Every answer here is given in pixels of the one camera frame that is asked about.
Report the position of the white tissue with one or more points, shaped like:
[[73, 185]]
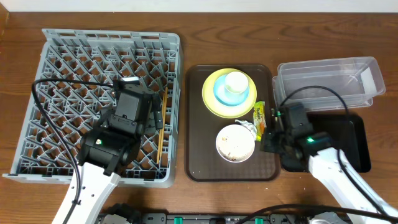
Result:
[[250, 126]]

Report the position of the brown serving tray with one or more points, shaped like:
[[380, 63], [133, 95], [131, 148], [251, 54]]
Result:
[[202, 161]]

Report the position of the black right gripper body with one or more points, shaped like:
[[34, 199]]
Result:
[[270, 142]]

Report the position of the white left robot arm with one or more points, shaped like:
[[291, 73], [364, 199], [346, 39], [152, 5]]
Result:
[[107, 149]]

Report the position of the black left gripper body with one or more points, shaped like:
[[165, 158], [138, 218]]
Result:
[[157, 116]]

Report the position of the white bowl with food residue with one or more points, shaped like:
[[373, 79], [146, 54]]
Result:
[[235, 143]]

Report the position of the black base rail with buttons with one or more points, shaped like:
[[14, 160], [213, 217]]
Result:
[[123, 213]]

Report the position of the grey plastic dish rack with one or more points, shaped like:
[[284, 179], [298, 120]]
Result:
[[75, 71]]

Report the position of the clear plastic container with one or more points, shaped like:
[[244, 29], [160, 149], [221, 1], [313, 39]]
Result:
[[357, 79]]

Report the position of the light blue saucer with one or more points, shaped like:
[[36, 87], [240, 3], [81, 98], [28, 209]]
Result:
[[226, 97]]

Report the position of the wooden chopstick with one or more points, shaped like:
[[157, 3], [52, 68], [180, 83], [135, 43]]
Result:
[[166, 91], [161, 132]]

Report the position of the yellow-green plate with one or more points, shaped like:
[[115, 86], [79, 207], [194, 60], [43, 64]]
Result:
[[218, 108]]

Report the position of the yellow green snack wrapper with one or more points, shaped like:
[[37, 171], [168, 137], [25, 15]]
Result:
[[259, 119]]

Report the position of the white cup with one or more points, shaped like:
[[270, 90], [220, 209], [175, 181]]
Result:
[[236, 82]]

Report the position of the black plastic tray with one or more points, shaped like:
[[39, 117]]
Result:
[[350, 136]]

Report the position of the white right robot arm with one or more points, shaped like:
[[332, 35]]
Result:
[[303, 149]]

